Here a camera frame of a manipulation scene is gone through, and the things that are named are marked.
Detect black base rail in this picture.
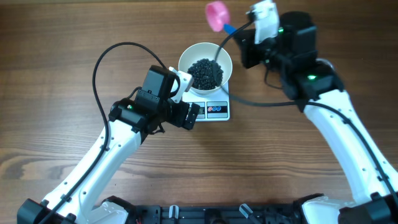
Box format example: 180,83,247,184
93,203,352,224

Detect white bowl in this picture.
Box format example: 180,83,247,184
178,42,233,88

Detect right black cable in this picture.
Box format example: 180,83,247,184
211,20,398,206

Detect pink scoop blue handle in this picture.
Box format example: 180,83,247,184
205,1,236,35

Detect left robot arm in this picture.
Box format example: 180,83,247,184
17,65,200,223

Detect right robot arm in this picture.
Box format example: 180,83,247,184
233,9,397,223

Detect left black cable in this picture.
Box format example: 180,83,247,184
39,42,167,224

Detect white digital kitchen scale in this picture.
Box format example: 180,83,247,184
182,82,230,122

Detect clear plastic container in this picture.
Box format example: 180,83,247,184
316,58,335,70

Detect black cable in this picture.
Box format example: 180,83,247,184
39,42,167,224
211,20,398,206

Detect black beans in bowl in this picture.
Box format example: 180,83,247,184
187,58,224,90

